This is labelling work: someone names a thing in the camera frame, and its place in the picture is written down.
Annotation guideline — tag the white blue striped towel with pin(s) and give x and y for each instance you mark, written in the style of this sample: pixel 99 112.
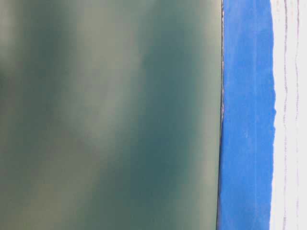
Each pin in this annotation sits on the white blue striped towel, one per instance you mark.
pixel 289 178

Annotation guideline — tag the blue table cloth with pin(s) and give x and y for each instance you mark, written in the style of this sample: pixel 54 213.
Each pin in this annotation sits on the blue table cloth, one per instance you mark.
pixel 246 150

